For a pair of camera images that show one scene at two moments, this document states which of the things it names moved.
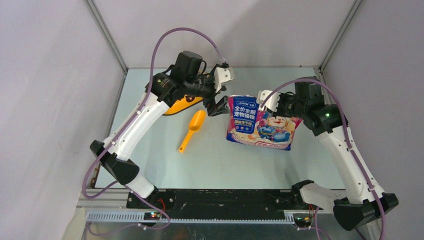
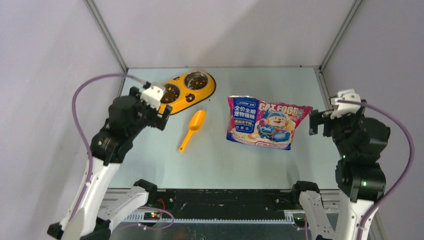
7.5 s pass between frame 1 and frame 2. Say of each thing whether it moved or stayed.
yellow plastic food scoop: stayed
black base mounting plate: stayed
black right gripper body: moved
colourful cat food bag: stayed
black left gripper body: moved
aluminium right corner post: stayed
